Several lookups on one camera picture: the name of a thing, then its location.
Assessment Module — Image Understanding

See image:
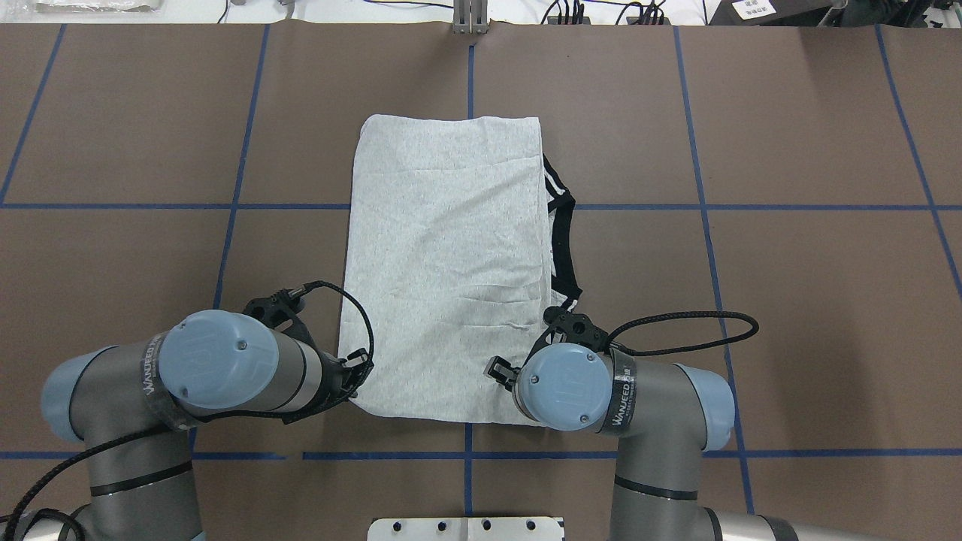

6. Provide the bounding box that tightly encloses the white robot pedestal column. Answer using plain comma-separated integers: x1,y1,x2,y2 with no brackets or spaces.
367,516,566,540

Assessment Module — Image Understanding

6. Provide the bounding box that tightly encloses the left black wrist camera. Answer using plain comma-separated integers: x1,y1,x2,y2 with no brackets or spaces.
241,286,313,343

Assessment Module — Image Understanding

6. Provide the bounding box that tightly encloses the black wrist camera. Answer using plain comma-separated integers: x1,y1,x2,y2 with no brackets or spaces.
532,306,610,354
241,286,313,343

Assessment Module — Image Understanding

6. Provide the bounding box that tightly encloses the clear plastic bag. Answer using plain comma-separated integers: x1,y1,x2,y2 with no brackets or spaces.
33,1,165,14

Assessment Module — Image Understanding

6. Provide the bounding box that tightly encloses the white cartoon print t-shirt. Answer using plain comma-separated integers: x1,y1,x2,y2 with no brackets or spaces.
339,114,567,425

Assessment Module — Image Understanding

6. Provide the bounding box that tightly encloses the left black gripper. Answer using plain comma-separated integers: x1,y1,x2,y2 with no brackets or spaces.
322,347,374,407

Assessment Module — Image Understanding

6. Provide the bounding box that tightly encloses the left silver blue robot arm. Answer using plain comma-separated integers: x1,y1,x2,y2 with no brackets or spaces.
41,310,374,540

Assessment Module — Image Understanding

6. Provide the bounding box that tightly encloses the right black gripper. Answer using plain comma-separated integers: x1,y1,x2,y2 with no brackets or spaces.
485,356,524,393

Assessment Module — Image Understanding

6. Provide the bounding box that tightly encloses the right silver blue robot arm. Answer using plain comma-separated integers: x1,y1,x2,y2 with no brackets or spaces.
485,343,864,540

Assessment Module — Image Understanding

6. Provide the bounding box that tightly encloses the aluminium frame post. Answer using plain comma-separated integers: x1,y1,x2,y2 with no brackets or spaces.
452,0,490,35

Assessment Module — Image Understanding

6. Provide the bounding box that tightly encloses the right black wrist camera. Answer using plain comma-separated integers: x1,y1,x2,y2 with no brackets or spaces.
532,306,610,354

